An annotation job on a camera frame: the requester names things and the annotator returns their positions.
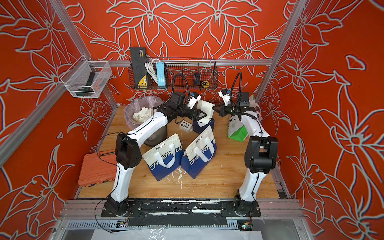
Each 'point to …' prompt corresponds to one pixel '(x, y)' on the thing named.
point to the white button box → (185, 126)
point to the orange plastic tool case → (96, 168)
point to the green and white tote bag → (236, 129)
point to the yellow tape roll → (205, 84)
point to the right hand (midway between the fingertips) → (211, 106)
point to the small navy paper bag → (199, 127)
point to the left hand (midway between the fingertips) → (203, 111)
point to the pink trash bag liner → (148, 101)
